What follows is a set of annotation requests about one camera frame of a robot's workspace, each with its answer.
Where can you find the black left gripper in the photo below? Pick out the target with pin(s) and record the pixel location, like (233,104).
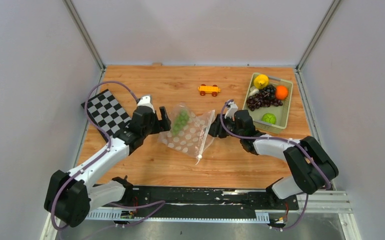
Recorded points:
(165,123)

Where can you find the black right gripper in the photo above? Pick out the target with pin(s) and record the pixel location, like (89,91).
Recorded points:
(216,129)

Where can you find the green fake grapes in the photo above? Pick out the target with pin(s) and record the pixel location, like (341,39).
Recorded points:
(180,121)

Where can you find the clear zip top bag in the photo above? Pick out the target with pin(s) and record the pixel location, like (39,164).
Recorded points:
(194,139)

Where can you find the white fake garlic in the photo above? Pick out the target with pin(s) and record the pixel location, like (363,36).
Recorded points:
(253,91)

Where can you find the fake green lime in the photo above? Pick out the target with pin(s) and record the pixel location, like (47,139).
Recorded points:
(269,118)

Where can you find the dark purple fake grapes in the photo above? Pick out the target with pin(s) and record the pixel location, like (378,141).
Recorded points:
(264,99)

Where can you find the fake yellow lemon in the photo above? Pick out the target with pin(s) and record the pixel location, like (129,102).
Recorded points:
(261,81)

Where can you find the fake orange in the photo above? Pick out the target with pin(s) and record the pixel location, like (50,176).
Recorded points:
(281,92)

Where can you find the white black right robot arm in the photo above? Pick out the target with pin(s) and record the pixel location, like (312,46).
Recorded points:
(310,166)

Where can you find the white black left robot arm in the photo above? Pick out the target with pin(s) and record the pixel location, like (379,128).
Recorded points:
(73,194)

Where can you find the yellow toy car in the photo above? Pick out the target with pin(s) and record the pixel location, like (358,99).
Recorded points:
(214,90)

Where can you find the black white checkerboard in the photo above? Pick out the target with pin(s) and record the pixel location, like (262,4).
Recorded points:
(107,113)

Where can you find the pale green plastic basket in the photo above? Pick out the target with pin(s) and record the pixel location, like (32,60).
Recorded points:
(269,107)

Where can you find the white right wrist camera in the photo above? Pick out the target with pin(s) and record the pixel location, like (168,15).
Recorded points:
(232,108)

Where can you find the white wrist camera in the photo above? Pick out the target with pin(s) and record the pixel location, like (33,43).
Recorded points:
(232,108)
(146,101)

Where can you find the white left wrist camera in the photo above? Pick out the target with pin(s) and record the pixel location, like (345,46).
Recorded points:
(146,101)

